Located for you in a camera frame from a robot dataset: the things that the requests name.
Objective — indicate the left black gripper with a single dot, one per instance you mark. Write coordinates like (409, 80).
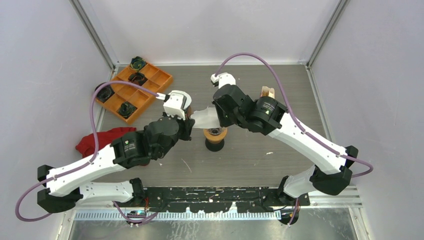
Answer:
(187, 125)

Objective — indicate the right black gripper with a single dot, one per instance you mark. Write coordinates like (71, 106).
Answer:
(224, 122)

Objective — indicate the light wooden ring holder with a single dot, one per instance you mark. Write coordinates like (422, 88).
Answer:
(215, 135)

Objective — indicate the white paper coffee filter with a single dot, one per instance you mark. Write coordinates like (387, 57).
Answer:
(188, 99)

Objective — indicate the red and black carafe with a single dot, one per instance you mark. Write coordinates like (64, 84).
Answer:
(214, 146)

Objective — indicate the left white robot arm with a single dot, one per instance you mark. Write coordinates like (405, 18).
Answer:
(68, 186)

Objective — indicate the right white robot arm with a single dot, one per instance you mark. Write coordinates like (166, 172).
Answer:
(330, 173)

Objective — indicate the small dark rolled cloth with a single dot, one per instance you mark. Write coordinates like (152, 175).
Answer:
(126, 109)

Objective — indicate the orange wooden compartment tray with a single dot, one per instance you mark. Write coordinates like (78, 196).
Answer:
(158, 81)

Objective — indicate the black rolled cloth in tray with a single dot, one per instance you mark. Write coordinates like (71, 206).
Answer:
(137, 78)

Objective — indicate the dark patterned rolled cloth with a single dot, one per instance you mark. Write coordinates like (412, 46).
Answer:
(137, 63)

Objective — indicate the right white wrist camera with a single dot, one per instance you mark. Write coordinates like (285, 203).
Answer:
(222, 79)

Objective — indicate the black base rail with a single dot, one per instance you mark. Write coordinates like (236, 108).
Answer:
(257, 199)

